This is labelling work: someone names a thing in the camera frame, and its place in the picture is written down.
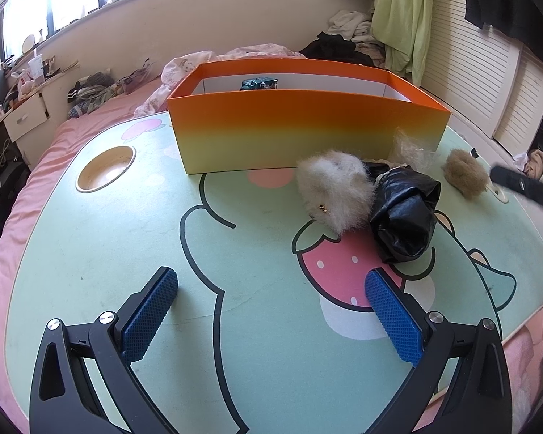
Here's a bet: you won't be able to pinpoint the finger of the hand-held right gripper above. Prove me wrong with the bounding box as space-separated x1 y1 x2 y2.
489 165 543 213

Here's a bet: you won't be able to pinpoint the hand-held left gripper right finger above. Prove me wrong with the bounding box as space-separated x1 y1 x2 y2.
364 268 514 434

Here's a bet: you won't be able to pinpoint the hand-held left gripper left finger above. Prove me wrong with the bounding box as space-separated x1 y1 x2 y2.
29 266 179 434

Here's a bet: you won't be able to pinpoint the brown furry pouch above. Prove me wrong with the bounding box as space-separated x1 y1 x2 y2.
441 148 490 200

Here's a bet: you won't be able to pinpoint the black plastic bag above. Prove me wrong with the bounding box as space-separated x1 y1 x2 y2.
362 159 442 265

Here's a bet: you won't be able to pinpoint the white furry pouch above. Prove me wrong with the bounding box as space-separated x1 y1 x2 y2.
296 151 378 236

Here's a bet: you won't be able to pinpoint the orange yellow cardboard box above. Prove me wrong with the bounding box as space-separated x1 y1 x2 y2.
167 58 452 176

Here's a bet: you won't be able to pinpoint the teal toy car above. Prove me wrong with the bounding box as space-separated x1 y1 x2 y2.
240 77 279 91

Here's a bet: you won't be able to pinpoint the cartoon printed desktop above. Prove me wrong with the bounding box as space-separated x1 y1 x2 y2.
4 115 543 434

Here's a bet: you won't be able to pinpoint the beige cloth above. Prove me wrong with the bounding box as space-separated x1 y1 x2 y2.
522 149 543 182

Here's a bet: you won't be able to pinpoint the white louvred closet doors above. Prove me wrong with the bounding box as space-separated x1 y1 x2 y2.
423 0 543 154

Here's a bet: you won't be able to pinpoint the pink fleece blanket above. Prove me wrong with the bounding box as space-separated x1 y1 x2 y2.
430 321 543 434

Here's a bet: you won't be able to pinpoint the black hanging garment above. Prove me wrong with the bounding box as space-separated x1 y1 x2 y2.
465 0 543 64

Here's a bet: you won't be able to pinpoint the pink bed sheet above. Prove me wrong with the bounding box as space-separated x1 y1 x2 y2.
0 77 173 434

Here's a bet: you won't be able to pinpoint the light green hanging garment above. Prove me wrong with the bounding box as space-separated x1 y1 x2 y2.
371 0 435 86

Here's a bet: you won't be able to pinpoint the pile of black clothes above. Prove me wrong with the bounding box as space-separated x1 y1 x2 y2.
299 31 376 68

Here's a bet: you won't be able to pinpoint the pile of white clothes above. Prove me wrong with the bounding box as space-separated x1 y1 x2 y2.
328 9 376 50

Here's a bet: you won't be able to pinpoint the pile of grey clothes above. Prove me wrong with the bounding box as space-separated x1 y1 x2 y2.
66 71 118 120

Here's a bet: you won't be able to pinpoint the clear plastic pouch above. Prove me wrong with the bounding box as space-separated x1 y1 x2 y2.
118 59 157 95

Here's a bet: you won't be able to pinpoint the white bedside cabinet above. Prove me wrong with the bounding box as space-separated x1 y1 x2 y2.
4 93 50 143

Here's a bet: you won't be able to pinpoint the pink patterned quilt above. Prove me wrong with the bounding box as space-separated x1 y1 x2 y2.
133 44 306 118

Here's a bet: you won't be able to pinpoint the white drink cup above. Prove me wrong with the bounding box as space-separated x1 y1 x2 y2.
27 50 46 84

